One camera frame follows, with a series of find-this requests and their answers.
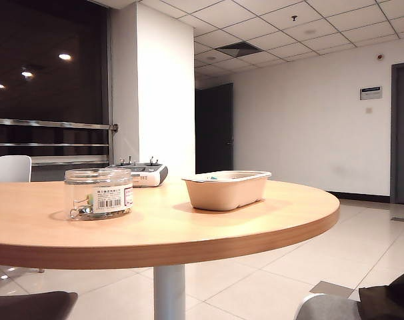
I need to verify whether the white grey remote controller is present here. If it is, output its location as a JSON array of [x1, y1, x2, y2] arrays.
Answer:
[[107, 155, 169, 189]]

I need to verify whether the beige rectangular pulp container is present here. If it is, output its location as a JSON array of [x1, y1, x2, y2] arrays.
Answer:
[[181, 170, 273, 211]]

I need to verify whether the dark ceiling air vent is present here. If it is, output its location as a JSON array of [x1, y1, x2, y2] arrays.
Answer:
[[214, 41, 263, 58]]

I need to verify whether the dark brown seat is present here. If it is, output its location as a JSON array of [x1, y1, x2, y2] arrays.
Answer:
[[0, 291, 79, 320]]

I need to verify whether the steel railing thin bar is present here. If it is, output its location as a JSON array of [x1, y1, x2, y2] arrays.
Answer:
[[0, 142, 110, 148]]

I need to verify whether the dark brown cushion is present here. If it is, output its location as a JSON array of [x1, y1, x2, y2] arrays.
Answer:
[[357, 271, 404, 320]]

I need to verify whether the steel railing thick bar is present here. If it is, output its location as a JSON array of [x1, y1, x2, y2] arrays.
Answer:
[[0, 117, 119, 132]]

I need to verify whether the black wall baseboard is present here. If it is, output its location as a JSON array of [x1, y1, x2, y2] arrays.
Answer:
[[325, 190, 391, 204]]

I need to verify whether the clear plastic jar with label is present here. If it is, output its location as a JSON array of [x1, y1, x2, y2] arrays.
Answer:
[[64, 167, 134, 221]]

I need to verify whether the white table pedestal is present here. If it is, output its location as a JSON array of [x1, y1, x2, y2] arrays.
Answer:
[[153, 264, 186, 320]]

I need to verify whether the steel railing flat bar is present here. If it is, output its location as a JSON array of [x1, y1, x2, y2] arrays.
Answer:
[[31, 154, 110, 167]]

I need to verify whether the white plastic chair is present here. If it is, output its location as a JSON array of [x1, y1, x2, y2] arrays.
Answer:
[[0, 155, 33, 183]]

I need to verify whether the grey chair back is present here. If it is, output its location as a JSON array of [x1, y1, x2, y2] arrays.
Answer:
[[294, 293, 361, 320]]

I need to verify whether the grey floor cover plate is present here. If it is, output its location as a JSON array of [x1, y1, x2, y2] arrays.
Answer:
[[311, 280, 355, 299]]

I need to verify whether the silver black binder clip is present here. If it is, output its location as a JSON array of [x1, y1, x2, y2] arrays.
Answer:
[[68, 197, 97, 220]]

